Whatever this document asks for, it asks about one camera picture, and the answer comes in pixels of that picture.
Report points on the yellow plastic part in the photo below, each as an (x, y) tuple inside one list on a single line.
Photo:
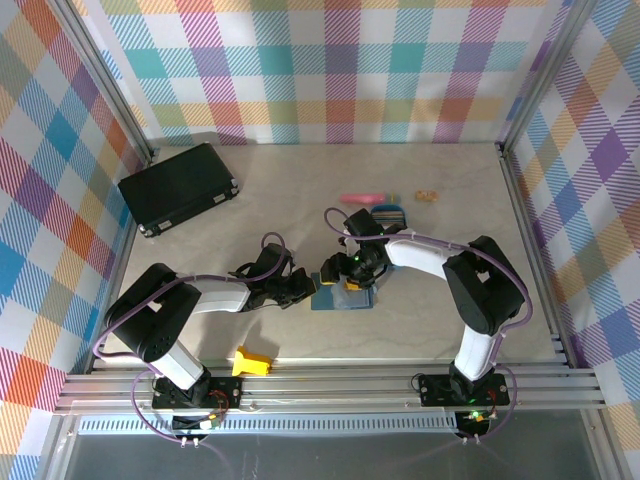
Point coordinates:
[(250, 362)]

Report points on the blue card holder wallet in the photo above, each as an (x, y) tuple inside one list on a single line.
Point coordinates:
[(322, 300)]

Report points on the grey photo credit card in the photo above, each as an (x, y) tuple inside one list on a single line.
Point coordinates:
[(357, 299)]

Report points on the pink toy microphone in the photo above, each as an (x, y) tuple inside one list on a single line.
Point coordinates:
[(360, 198)]

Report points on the blue oval card tray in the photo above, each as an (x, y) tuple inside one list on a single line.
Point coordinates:
[(406, 212)]

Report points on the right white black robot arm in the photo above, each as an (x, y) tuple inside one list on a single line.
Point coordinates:
[(480, 290)]

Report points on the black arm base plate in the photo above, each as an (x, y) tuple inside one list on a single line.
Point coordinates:
[(435, 390), (230, 392)]

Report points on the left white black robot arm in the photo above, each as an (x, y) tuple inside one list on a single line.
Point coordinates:
[(150, 320)]

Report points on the aluminium frame post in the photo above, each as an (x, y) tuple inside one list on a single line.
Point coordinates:
[(544, 75), (106, 75)]

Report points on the aluminium table edge rail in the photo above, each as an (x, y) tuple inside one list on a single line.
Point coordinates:
[(325, 387)]

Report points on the stack of credit cards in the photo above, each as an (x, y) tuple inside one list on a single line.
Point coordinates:
[(390, 214)]

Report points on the small brown cork piece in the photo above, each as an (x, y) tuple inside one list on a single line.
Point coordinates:
[(426, 196)]

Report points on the black hard case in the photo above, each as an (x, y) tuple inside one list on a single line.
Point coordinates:
[(180, 190)]

